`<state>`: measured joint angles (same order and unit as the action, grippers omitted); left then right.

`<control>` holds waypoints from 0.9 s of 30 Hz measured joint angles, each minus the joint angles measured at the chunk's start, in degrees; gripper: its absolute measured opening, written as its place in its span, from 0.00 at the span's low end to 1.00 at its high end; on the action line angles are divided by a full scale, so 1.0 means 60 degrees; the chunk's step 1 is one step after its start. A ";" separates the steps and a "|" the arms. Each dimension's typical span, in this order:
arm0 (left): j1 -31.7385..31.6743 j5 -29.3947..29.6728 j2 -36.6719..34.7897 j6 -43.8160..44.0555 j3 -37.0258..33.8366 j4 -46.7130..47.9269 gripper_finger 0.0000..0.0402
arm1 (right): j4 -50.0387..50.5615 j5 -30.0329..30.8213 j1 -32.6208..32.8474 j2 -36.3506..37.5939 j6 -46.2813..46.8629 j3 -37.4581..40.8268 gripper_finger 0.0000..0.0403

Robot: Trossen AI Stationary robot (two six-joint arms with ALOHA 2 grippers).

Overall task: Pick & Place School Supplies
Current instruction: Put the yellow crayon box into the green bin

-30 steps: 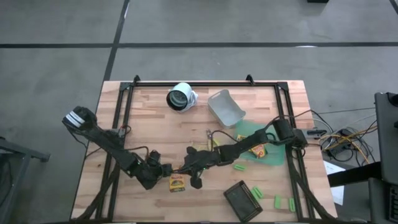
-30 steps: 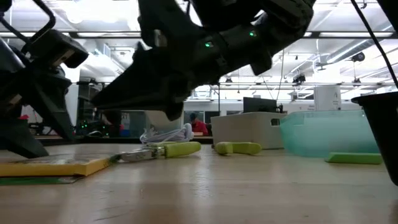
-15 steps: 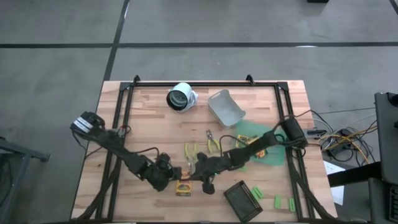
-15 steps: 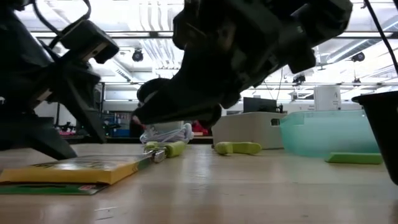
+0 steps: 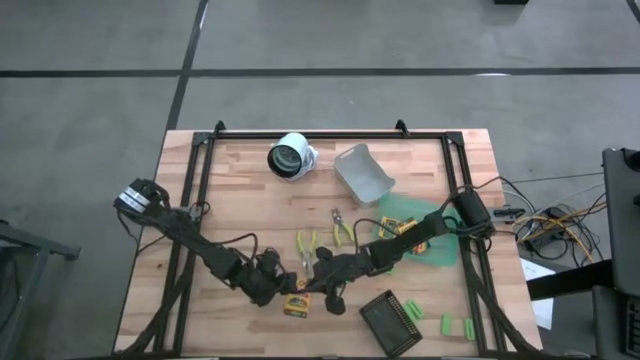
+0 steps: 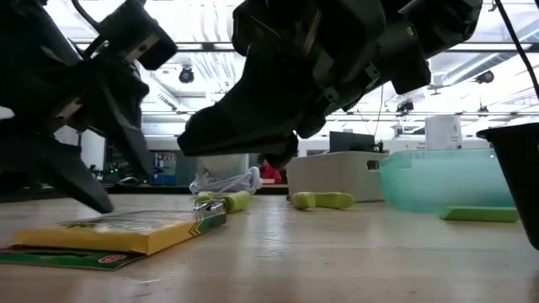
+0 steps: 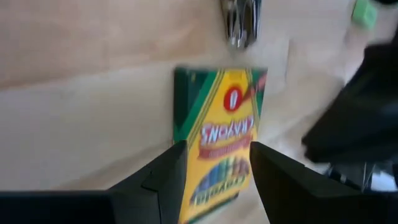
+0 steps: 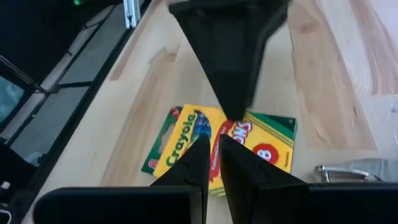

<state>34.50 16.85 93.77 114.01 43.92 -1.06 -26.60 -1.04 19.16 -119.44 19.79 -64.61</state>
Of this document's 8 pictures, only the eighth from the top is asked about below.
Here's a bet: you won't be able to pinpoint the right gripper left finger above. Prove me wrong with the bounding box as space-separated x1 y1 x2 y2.
150 133 212 224

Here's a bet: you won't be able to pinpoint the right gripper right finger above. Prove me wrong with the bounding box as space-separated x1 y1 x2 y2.
218 133 309 224

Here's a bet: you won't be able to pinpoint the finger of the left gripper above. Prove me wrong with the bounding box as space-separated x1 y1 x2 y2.
169 0 292 122

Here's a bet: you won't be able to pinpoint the yellow Crayola crayon box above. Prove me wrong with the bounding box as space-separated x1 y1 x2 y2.
141 103 299 197

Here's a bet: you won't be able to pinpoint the green-handled pliers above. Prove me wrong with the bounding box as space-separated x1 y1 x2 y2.
317 157 398 185

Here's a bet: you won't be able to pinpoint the silver aluminium extrusion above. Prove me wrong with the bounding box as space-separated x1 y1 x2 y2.
123 0 141 29

